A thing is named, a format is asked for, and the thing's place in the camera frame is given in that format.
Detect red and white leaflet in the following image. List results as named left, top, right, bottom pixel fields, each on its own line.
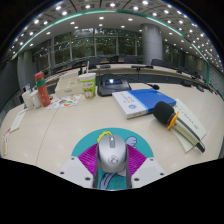
left=1, top=127, right=13, bottom=157

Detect beige cardboard box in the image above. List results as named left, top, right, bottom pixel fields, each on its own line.
left=54, top=72, right=84, bottom=98

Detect tall white cup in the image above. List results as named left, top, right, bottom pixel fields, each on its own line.
left=21, top=89, right=35, bottom=111

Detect blue and white book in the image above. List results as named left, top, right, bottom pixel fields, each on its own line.
left=111, top=87, right=177, bottom=120

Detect white paper booklet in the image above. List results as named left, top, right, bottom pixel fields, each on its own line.
left=168, top=97, right=208, bottom=153

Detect ceiling lights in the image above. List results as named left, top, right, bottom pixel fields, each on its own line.
left=9, top=0, right=224, bottom=68

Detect round teal cartoon mouse pad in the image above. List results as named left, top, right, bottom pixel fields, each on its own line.
left=70, top=127, right=155, bottom=191

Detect black gooseneck microphone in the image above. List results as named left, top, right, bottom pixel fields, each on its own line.
left=131, top=81, right=161, bottom=91

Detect white booklet with green edge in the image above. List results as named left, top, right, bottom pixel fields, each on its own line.
left=9, top=109, right=28, bottom=133

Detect black handheld microphone orange ring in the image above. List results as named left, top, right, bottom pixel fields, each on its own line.
left=152, top=101, right=206, bottom=154

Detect red bottle with green band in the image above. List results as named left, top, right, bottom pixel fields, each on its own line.
left=34, top=71, right=52, bottom=108

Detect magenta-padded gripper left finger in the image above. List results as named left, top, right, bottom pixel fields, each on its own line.
left=58, top=143, right=101, bottom=190

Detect dark office chairs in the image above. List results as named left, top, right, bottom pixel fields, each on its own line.
left=66, top=54, right=208, bottom=91

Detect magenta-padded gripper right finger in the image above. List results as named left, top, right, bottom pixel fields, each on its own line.
left=125, top=143, right=167, bottom=190

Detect silver computer mouse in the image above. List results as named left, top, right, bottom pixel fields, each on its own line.
left=97, top=134, right=129, bottom=174

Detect green printed paper cup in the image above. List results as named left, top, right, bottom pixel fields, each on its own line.
left=78, top=61, right=97, bottom=100

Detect colourful printed leaflet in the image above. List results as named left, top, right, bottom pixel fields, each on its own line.
left=47, top=94, right=83, bottom=110

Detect dark conference microphone console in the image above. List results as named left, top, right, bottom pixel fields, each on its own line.
left=97, top=77, right=132, bottom=98

